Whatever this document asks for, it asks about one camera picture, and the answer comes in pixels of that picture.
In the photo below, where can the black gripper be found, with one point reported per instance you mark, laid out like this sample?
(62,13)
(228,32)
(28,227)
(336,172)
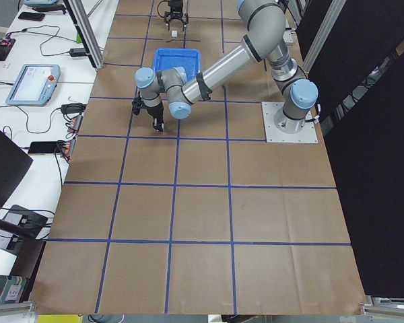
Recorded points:
(176,7)
(153,112)

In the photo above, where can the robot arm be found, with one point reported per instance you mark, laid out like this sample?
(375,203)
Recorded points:
(265,23)

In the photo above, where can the blue plastic tray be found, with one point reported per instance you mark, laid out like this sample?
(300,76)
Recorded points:
(187,58)

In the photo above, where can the brown paper table cover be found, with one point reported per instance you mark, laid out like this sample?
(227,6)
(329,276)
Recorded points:
(206,217)

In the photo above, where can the black power adapter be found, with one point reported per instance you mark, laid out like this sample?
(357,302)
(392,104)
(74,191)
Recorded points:
(77,52)

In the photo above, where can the black smartphone on table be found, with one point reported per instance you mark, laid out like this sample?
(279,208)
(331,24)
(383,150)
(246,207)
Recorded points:
(42,147)

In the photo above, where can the teach pendant tablet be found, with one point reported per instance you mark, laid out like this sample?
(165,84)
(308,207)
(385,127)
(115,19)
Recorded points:
(34,85)

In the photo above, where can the black phone far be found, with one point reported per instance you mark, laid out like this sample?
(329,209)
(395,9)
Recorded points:
(31,16)

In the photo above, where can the black monitor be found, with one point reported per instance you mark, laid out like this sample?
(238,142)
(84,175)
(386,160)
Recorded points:
(14,164)

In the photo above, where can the black monitor stand base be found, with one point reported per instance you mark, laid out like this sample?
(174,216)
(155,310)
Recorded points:
(31,222)

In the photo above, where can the usb hub with cables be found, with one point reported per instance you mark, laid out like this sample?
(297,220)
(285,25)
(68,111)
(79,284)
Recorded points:
(73,115)

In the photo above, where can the aluminium frame post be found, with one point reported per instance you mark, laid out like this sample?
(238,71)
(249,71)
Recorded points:
(84,29)

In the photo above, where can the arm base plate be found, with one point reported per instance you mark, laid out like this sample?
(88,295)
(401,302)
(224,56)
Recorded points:
(287,36)
(280,129)

